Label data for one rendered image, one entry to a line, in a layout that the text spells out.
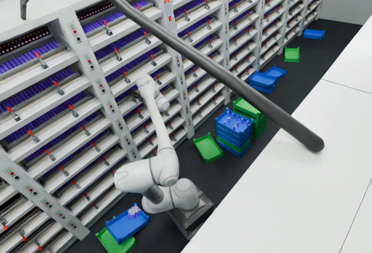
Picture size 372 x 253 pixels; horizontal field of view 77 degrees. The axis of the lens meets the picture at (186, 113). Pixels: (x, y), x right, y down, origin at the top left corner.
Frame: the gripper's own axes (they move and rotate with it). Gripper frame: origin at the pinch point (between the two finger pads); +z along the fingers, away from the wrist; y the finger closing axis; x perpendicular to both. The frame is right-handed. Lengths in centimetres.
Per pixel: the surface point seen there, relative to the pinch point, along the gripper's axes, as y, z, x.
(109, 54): -3.3, -0.7, 34.8
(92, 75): -22.8, -7.7, 30.6
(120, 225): -65, -7, -92
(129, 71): 6.6, 1.9, 15.9
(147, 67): 20.8, -0.4, 11.8
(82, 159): -56, 7, -25
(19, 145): -79, 2, 13
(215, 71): -40, -130, 62
